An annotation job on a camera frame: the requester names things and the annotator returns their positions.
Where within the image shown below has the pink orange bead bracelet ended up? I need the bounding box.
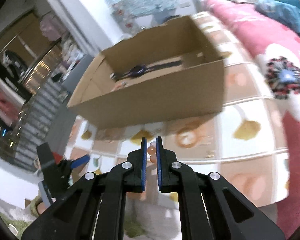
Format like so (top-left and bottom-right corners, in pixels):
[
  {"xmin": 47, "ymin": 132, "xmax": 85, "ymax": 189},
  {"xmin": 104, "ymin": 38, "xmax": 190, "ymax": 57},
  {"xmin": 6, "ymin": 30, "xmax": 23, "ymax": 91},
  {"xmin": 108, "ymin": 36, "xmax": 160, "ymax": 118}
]
[{"xmin": 147, "ymin": 141, "xmax": 158, "ymax": 164}]

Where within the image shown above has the purple kids smartwatch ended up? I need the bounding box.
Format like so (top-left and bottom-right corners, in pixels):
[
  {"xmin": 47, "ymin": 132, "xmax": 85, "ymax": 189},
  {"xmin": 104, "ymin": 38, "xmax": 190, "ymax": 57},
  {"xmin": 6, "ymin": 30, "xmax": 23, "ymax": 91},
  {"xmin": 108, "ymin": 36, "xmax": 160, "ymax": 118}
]
[{"xmin": 110, "ymin": 60, "xmax": 182, "ymax": 81}]

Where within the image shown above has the brown cardboard box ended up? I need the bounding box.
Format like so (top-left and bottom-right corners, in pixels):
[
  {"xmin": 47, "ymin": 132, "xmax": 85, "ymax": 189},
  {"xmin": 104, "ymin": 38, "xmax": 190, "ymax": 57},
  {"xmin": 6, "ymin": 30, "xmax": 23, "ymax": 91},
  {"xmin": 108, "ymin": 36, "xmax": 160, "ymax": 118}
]
[{"xmin": 68, "ymin": 15, "xmax": 224, "ymax": 129}]

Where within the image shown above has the left hand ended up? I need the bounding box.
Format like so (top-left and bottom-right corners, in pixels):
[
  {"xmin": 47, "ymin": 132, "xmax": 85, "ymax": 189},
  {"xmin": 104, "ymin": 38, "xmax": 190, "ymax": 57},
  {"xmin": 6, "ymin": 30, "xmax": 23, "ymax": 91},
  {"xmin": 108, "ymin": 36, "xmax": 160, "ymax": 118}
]
[{"xmin": 30, "ymin": 196, "xmax": 48, "ymax": 218}]

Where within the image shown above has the grey storage box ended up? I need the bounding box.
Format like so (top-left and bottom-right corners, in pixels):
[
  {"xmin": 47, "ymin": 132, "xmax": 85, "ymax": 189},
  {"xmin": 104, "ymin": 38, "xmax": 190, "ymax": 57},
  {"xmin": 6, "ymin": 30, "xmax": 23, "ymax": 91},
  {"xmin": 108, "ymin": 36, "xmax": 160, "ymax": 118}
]
[{"xmin": 45, "ymin": 54, "xmax": 94, "ymax": 155}]

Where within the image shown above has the ginkgo pattern table mat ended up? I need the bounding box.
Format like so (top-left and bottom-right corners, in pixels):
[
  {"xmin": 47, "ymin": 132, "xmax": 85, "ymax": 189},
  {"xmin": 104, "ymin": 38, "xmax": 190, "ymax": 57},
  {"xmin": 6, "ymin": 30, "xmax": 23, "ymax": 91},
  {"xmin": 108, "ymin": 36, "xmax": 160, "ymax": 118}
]
[{"xmin": 70, "ymin": 12, "xmax": 289, "ymax": 206}]

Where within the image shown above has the red hanging garment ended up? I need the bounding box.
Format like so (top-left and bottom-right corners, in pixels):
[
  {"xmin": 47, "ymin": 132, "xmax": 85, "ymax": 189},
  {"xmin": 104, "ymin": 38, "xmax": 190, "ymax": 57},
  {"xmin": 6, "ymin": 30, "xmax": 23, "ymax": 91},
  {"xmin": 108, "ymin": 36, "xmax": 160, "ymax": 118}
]
[{"xmin": 0, "ymin": 90, "xmax": 19, "ymax": 131}]

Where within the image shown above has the black hanging garment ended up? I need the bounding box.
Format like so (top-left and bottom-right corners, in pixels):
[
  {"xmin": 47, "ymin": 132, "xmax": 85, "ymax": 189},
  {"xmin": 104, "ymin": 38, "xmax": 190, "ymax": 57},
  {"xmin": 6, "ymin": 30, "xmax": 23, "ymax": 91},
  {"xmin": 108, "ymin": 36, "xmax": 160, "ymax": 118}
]
[{"xmin": 0, "ymin": 50, "xmax": 32, "ymax": 102}]

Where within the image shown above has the pink hanging garment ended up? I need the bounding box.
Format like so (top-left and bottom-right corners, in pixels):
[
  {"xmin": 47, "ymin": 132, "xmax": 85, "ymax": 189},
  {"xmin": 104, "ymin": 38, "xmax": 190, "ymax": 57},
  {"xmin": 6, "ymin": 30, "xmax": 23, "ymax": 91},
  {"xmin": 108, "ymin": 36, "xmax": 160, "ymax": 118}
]
[{"xmin": 39, "ymin": 12, "xmax": 67, "ymax": 41}]

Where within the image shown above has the pink floral blanket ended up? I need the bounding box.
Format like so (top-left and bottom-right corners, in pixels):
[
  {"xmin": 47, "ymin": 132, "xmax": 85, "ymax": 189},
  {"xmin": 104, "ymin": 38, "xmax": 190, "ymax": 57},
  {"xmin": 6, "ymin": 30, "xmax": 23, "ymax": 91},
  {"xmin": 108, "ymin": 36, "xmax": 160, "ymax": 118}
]
[{"xmin": 203, "ymin": 0, "xmax": 300, "ymax": 239}]

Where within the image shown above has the blue patterned quilt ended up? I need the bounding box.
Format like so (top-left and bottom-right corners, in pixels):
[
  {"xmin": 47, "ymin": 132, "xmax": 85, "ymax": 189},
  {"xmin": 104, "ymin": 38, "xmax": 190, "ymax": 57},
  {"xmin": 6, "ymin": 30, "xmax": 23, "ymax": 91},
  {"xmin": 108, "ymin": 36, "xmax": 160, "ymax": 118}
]
[{"xmin": 255, "ymin": 0, "xmax": 300, "ymax": 34}]

